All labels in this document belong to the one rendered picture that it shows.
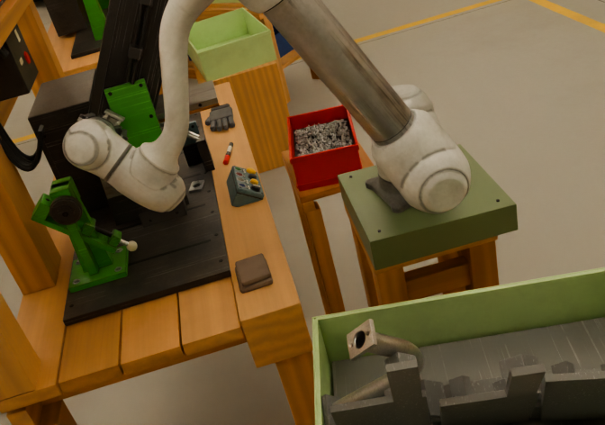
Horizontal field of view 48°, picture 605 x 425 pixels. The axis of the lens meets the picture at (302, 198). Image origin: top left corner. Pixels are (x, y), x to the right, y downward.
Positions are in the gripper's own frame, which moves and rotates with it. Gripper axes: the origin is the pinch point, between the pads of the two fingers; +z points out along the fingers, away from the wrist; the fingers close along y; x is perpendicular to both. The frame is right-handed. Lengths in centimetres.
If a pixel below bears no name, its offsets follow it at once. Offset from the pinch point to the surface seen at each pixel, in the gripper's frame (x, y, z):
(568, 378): -17, -82, -103
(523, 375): -16, -70, -110
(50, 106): 6.1, 17.4, 13.3
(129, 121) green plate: -2.2, -4.0, 4.5
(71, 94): 1.3, 14.5, 18.5
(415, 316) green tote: -6, -73, -68
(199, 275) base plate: 18, -37, -29
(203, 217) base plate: 11.2, -34.0, -3.2
